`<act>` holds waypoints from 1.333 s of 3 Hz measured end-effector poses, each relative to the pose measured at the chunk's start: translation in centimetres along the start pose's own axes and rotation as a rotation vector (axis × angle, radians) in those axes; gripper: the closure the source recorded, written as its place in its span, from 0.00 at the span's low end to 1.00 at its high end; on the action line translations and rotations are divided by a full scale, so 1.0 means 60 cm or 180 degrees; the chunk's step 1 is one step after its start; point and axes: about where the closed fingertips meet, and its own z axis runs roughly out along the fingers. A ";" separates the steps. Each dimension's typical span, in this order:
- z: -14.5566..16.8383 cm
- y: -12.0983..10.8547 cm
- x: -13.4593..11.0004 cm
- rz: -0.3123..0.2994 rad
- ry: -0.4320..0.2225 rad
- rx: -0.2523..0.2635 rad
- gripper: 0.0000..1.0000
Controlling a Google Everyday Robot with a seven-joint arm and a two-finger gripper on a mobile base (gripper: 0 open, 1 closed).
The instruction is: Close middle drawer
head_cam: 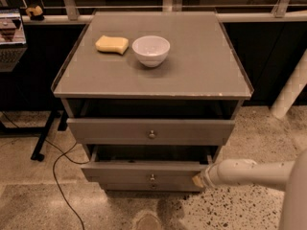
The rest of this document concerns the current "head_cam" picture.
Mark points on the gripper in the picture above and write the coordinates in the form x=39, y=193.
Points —
x=211, y=175

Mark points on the grey drawer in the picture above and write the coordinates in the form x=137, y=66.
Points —
x=141, y=164
x=155, y=187
x=151, y=131

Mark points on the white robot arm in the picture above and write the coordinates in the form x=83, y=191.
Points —
x=289, y=176

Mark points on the grey bottom drawer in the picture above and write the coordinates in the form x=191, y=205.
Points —
x=155, y=187

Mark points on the grey drawer cabinet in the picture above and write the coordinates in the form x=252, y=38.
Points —
x=200, y=79

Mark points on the grey top drawer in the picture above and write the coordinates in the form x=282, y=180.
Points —
x=151, y=131

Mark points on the white ceramic bowl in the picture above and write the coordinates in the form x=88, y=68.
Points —
x=151, y=50

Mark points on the black desk stand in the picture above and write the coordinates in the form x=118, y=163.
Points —
x=40, y=132

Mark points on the yellow sponge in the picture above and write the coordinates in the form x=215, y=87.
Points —
x=109, y=44

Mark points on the metal window railing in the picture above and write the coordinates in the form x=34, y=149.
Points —
x=246, y=16

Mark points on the open laptop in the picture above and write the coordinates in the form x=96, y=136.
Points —
x=13, y=41

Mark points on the yellow black tape dispenser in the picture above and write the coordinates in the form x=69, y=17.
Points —
x=35, y=12

